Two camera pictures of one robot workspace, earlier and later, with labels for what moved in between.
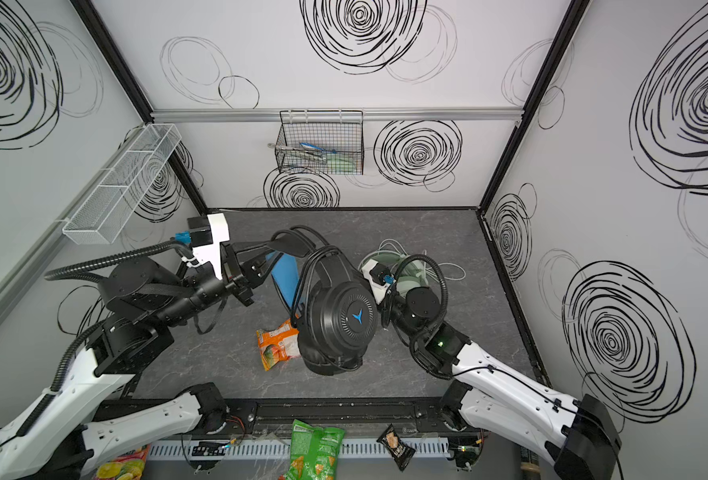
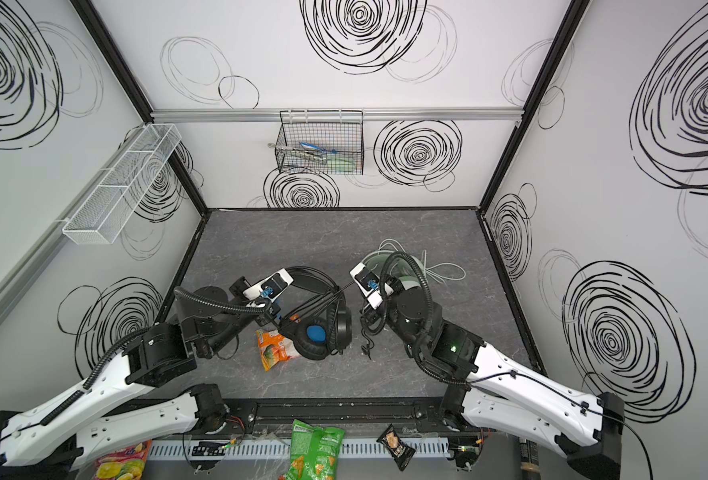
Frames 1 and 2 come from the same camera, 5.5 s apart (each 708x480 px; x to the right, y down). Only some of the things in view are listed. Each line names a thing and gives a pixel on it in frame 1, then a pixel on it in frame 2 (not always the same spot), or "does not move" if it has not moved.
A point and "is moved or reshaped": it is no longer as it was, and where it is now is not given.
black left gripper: [234, 276] -> [267, 310]
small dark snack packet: [401, 453] does not move
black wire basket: [327, 142] does not move
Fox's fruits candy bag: [127, 466] does not move
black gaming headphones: [333, 302] is moved or reshaped
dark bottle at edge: [529, 464] does not move
